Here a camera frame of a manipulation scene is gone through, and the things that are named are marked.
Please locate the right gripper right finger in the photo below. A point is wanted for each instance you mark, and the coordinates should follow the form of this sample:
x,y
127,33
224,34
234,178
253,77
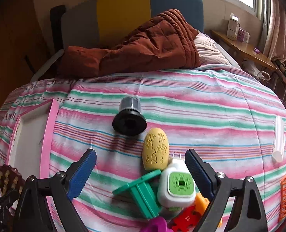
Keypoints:
x,y
247,213

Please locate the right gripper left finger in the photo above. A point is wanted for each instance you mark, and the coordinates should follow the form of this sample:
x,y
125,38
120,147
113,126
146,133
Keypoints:
x,y
68,181

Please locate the brown massage comb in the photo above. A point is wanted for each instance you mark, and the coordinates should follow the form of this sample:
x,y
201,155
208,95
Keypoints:
x,y
10,179

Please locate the orange plastic toy piece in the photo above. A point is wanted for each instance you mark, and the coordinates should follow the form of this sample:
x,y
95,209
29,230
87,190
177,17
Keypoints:
x,y
200,204

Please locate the red puzzle piece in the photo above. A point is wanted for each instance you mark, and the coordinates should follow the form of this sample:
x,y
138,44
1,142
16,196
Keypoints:
x,y
185,220

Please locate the white green plug-in device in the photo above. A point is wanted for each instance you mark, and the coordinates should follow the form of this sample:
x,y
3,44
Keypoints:
x,y
177,188

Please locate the magenta plastic cup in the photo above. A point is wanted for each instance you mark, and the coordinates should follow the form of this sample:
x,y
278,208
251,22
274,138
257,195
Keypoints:
x,y
157,224

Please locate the yellow perforated egg case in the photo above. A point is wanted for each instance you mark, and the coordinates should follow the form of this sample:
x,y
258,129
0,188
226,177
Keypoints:
x,y
155,152

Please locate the black lid grey jar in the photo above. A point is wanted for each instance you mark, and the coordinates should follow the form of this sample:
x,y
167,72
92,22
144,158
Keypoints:
x,y
129,121

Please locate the orange hair claw clip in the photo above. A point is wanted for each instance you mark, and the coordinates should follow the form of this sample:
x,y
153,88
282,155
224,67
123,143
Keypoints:
x,y
282,214

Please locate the white plastic tube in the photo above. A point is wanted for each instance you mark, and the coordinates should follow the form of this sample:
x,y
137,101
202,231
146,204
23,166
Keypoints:
x,y
279,140

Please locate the pink rimmed white tray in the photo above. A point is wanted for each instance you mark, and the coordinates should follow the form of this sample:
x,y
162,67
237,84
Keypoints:
x,y
29,152

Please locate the striped bed sheet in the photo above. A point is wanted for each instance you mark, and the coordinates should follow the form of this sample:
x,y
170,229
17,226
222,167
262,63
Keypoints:
x,y
221,112

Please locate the wooden side shelf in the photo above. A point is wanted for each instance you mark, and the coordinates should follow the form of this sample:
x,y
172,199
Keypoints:
x,y
247,52

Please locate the pink pillow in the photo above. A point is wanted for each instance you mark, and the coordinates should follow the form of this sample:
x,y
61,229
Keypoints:
x,y
207,51

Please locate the pink curtain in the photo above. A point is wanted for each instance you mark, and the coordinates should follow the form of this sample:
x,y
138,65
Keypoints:
x,y
275,45

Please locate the purple small box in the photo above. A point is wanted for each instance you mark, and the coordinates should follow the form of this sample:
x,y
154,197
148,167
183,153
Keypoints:
x,y
243,36

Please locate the white carton box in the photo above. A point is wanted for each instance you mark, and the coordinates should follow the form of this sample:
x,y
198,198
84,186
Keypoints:
x,y
233,27

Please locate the brown quilted blanket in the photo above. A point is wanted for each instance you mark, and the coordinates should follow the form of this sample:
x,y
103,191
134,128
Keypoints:
x,y
166,41

